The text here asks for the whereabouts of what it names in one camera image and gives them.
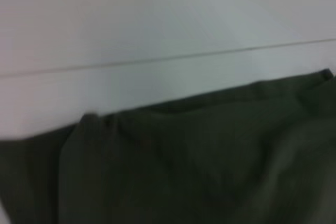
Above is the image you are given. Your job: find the dark green FREE t-shirt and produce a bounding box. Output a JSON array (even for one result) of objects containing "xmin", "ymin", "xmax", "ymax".
[{"xmin": 0, "ymin": 68, "xmax": 336, "ymax": 224}]

